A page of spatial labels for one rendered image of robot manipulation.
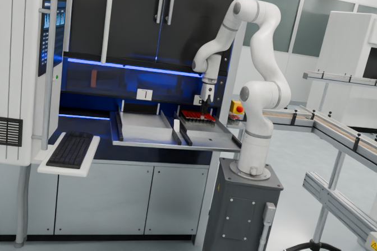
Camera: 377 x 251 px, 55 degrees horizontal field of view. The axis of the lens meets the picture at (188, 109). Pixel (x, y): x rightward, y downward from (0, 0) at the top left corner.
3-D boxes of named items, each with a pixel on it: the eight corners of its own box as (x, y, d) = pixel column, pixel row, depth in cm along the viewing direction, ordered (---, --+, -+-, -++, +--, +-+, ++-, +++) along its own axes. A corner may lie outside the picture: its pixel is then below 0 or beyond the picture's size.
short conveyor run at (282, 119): (220, 125, 237) (225, 102, 233) (213, 118, 251) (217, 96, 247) (312, 133, 256) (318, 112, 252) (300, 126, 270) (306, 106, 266)
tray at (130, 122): (118, 111, 217) (118, 106, 216) (160, 115, 224) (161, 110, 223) (121, 131, 185) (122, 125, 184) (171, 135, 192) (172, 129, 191)
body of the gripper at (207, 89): (217, 83, 200) (214, 103, 203) (212, 79, 210) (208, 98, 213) (205, 82, 198) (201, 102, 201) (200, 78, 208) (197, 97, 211)
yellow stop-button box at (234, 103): (228, 110, 232) (230, 99, 230) (238, 111, 234) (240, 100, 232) (232, 114, 225) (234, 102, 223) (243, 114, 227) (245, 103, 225)
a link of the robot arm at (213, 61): (205, 78, 198) (220, 79, 202) (209, 54, 194) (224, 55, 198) (198, 74, 205) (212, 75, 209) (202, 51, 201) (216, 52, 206)
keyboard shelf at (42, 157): (45, 134, 192) (46, 129, 191) (100, 140, 196) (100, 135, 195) (15, 171, 149) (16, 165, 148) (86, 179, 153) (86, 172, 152)
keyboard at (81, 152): (66, 133, 190) (67, 129, 190) (93, 136, 192) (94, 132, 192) (45, 166, 152) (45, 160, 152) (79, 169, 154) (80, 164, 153)
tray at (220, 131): (173, 116, 226) (174, 111, 225) (212, 120, 233) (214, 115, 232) (185, 136, 195) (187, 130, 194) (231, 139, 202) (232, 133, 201)
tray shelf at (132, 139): (109, 114, 216) (109, 111, 215) (219, 123, 235) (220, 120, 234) (112, 144, 171) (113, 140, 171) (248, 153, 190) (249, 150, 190)
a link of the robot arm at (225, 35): (214, 26, 178) (193, 75, 196) (242, 31, 185) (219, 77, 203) (208, 17, 184) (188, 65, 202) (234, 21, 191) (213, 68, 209)
